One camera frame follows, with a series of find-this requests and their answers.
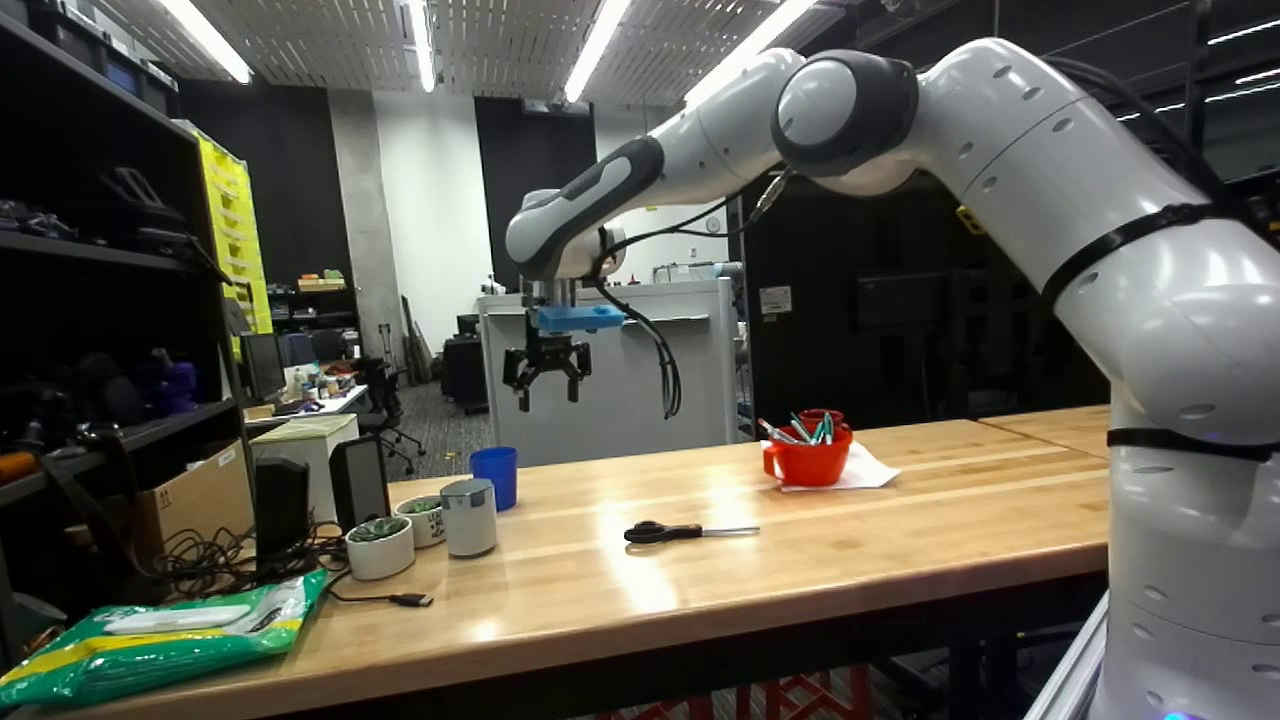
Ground white grey mug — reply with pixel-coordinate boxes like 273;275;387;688
440;475;505;564

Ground black shelving unit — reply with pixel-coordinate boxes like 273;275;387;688
0;10;253;656

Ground orange cup with handle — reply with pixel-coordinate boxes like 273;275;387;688
761;402;857;492

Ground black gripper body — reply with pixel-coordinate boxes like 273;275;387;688
518;326;592;375

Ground large black cabinet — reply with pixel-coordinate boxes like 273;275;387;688
736;172;1112;430

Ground small white plant pot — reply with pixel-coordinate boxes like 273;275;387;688
341;512;420;583
395;492;452;553

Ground wooden spoon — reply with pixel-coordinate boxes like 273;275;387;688
326;575;440;613

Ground green wipes package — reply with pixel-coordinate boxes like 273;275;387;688
0;564;336;711

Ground blue plastic cup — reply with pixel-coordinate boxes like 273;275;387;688
467;445;518;514

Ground white paper sheet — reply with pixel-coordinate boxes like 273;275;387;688
776;437;903;495

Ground black handled scissors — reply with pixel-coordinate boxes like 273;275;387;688
620;514;763;547

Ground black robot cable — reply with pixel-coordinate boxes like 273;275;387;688
585;172;784;422

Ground black speaker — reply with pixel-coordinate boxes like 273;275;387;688
253;456;316;580
326;430;395;536

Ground black office chair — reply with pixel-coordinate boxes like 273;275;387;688
355;352;432;481

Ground yellow sign board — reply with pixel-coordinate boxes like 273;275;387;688
197;126;276;339

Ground cardboard box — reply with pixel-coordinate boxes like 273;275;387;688
133;437;259;564

